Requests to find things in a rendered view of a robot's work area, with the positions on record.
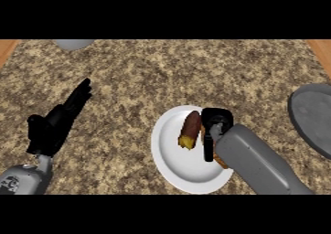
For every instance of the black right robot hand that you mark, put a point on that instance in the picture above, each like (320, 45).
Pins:
(216, 117)

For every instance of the pale grey round object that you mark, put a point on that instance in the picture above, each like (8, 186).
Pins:
(74, 43)

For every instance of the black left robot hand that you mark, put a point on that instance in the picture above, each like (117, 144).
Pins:
(55, 125)

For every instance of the white round plate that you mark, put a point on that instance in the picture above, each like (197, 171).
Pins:
(181, 161)

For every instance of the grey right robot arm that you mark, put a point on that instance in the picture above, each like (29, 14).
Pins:
(258, 161)

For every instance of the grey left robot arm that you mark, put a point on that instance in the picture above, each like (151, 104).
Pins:
(24, 178)

